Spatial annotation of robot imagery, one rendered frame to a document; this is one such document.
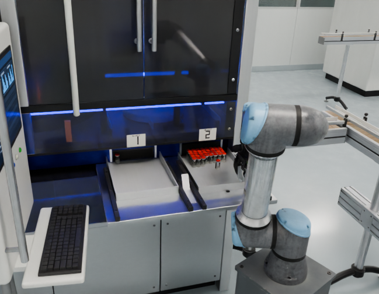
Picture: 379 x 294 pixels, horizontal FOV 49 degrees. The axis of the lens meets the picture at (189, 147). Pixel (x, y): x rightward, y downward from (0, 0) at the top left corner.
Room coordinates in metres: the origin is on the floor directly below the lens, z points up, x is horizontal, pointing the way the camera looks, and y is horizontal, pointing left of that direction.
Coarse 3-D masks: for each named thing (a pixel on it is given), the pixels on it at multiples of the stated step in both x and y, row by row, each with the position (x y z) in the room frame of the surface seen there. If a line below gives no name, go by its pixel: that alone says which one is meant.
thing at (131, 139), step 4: (128, 136) 1.68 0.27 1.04; (132, 136) 1.68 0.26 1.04; (136, 136) 1.69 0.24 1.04; (140, 136) 1.69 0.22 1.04; (144, 136) 1.70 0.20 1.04; (128, 140) 1.68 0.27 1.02; (132, 140) 1.68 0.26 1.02; (136, 140) 1.69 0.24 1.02; (140, 140) 1.69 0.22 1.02; (144, 140) 1.70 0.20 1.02; (128, 144) 1.68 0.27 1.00; (132, 144) 1.68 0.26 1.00; (136, 144) 1.69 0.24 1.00; (140, 144) 1.69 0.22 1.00; (144, 144) 1.70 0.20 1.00
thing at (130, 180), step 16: (128, 160) 1.75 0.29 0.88; (144, 160) 1.76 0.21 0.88; (160, 160) 1.77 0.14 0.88; (112, 176) 1.60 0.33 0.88; (128, 176) 1.60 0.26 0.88; (144, 176) 1.61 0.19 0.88; (160, 176) 1.61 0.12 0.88; (128, 192) 1.42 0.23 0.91; (144, 192) 1.44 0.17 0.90; (160, 192) 1.46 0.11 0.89; (176, 192) 1.48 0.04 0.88
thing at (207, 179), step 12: (180, 156) 1.76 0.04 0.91; (228, 156) 1.85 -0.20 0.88; (192, 168) 1.71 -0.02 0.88; (204, 168) 1.71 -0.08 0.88; (228, 168) 1.72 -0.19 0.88; (192, 180) 1.57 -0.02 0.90; (204, 180) 1.60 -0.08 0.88; (216, 180) 1.60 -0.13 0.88; (228, 180) 1.61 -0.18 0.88; (204, 192) 1.49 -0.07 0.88
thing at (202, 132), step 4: (208, 128) 1.79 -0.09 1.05; (212, 128) 1.80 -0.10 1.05; (216, 128) 1.80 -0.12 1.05; (200, 132) 1.78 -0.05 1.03; (204, 132) 1.79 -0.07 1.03; (208, 132) 1.79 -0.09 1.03; (212, 132) 1.80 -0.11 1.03; (200, 136) 1.78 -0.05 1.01; (204, 136) 1.79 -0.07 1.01; (208, 136) 1.79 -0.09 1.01; (212, 136) 1.80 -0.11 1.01; (200, 140) 1.78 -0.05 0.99; (204, 140) 1.79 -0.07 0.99
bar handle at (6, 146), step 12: (0, 84) 1.03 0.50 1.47; (0, 96) 1.02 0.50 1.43; (0, 108) 1.02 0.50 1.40; (0, 120) 1.02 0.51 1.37; (0, 132) 1.02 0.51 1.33; (12, 156) 1.03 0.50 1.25; (12, 168) 1.02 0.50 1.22; (12, 180) 1.02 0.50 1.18; (12, 192) 1.02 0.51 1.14; (12, 204) 1.02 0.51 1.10; (24, 240) 1.02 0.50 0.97; (12, 252) 1.02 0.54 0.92; (24, 252) 1.02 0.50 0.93
